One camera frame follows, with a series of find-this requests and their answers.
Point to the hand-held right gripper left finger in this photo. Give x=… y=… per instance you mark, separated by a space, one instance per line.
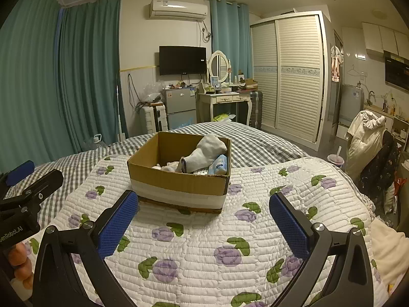
x=118 y=220

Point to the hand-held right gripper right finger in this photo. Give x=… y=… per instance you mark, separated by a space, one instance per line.
x=290 y=227

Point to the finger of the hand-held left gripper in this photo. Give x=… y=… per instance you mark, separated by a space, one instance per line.
x=20 y=171
x=44 y=182

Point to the cardboard box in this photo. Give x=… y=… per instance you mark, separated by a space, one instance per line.
x=179 y=185

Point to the cream cloth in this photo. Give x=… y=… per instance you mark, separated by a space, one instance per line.
x=167 y=166

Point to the blue tissue packet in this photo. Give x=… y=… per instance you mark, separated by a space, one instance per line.
x=219 y=166

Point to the white sock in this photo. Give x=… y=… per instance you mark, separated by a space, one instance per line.
x=207 y=153

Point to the person's left hand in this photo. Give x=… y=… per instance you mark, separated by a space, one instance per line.
x=20 y=262

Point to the clear plastic water jug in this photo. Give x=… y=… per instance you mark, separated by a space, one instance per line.
x=95 y=143

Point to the quilted floral blanket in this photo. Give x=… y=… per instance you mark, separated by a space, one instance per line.
x=191 y=246

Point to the pink cup with straw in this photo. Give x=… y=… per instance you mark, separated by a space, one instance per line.
x=335 y=160

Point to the wide teal curtain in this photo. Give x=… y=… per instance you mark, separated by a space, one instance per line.
x=28 y=86

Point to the dark patterned garment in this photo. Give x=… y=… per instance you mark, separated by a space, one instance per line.
x=380 y=172

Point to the cream fleece blanket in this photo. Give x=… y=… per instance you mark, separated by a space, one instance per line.
x=391 y=255

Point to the white suitcase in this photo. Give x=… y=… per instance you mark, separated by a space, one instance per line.
x=153 y=118

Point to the white jacket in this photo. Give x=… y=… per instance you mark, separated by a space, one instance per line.
x=364 y=144

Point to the narrow teal curtain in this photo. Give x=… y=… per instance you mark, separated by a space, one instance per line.
x=92 y=76

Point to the orange plastic bag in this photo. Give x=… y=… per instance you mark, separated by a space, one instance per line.
x=401 y=188

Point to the dark suitcase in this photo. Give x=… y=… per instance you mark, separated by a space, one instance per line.
x=255 y=108

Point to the silver mini fridge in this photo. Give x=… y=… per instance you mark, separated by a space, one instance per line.
x=179 y=108

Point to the yellow-green bag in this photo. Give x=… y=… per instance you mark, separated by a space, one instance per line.
x=225 y=117

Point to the clear plastic bag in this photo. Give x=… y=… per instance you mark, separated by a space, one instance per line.
x=152 y=92

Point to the cream dressing table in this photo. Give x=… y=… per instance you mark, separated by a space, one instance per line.
x=223 y=98

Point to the white slatted wardrobe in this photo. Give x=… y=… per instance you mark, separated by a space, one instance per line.
x=294 y=80

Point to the pile of small boxes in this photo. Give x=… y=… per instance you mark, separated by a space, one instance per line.
x=247 y=84

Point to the kitchen shelf with bottles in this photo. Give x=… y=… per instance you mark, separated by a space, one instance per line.
x=396 y=118

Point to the hanging pink clothes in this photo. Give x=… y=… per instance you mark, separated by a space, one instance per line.
x=336 y=65

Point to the white oval mirror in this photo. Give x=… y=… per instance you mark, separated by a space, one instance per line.
x=219 y=65

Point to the black range hood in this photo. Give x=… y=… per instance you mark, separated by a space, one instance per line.
x=397 y=72

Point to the light blue curtain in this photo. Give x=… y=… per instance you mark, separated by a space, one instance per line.
x=231 y=38

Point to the white air conditioner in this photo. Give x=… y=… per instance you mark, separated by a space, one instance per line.
x=179 y=9

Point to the small photo frame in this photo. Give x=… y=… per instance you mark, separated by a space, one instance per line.
x=215 y=81

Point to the black wall television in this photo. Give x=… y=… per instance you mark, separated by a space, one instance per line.
x=182 y=60

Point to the white kitchen wall cabinets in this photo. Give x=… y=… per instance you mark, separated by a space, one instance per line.
x=386 y=40

